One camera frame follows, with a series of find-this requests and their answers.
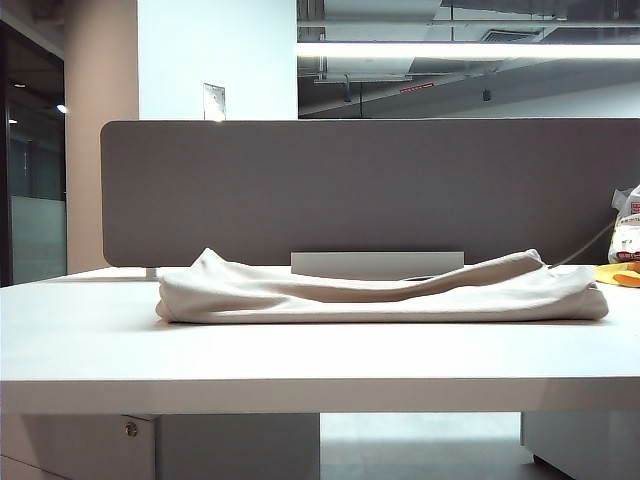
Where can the beige T-shirt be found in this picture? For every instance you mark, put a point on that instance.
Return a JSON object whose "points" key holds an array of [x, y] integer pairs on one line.
{"points": [[375, 305]]}

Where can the grey fabric desk divider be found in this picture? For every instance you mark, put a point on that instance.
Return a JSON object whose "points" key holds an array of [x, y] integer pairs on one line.
{"points": [[350, 190]]}

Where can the red ceiling sign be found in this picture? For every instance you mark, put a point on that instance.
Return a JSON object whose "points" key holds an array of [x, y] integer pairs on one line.
{"points": [[416, 88]]}

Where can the long ceiling light strip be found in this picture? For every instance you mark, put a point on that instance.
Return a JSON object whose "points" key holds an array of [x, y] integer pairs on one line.
{"points": [[450, 50]]}

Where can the round silver drawer lock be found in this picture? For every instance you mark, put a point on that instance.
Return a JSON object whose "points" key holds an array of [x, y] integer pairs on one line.
{"points": [[131, 428]]}

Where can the dark glass door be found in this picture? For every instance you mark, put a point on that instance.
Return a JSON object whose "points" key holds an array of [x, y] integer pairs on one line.
{"points": [[37, 210]]}

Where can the yellow cloth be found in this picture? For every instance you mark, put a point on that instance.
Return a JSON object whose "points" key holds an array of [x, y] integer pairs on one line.
{"points": [[617, 275]]}

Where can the printed plastic snack bag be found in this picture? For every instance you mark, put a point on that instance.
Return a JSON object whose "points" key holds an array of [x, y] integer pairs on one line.
{"points": [[627, 240]]}

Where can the white side cabinet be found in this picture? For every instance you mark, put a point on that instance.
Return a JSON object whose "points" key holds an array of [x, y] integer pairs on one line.
{"points": [[590, 445]]}

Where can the white divider bracket foot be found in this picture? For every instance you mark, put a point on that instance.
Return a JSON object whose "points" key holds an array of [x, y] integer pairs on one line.
{"points": [[151, 273]]}

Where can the silver wall plate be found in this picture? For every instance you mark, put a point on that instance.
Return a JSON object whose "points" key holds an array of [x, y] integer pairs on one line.
{"points": [[214, 102]]}

